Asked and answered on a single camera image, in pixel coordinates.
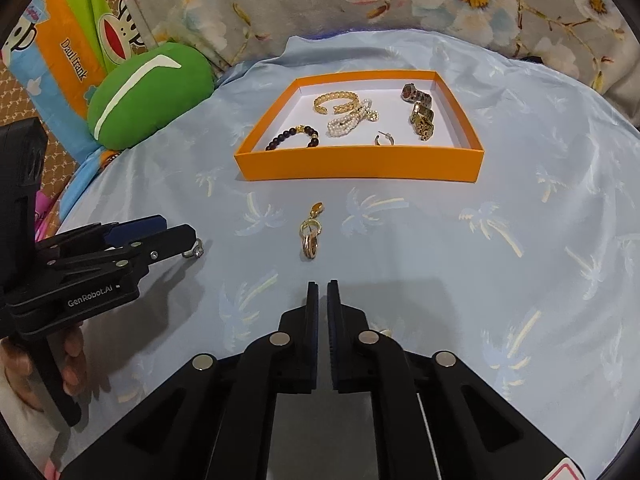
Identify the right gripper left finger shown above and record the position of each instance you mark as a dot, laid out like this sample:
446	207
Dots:
284	361

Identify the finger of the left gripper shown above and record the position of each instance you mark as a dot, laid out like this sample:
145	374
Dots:
160	246
118	234

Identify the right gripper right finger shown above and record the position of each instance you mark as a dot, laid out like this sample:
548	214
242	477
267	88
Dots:
363	360

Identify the left hand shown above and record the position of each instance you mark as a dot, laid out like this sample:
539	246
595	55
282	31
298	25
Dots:
18	367

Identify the green plush pillow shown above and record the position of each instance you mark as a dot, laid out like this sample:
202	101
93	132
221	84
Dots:
148	92

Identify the light blue satin sheet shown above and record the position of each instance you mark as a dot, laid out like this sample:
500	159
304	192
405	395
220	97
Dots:
530	274

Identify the cartoon monkey pillow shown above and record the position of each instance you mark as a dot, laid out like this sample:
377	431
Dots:
60	51

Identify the small hoop earring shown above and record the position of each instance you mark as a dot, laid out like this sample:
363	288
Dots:
384	138

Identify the orange tray box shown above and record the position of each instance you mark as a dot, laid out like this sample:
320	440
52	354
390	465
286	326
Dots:
291	140

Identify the floral grey blanket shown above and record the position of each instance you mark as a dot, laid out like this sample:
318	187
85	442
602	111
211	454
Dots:
589	40

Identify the gold double-ring earring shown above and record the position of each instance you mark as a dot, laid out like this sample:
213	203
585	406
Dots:
310	230

